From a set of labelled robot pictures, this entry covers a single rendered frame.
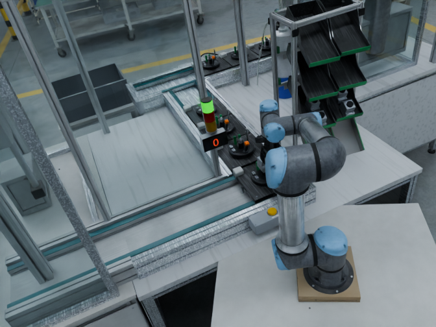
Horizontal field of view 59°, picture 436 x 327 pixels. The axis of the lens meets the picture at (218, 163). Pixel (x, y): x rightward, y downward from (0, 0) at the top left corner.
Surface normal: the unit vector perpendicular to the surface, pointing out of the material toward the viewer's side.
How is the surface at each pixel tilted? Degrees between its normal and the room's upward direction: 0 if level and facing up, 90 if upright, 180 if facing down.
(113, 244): 0
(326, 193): 0
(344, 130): 45
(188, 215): 0
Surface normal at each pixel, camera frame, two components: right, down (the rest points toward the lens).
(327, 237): -0.01, -0.74
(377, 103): 0.40, 0.53
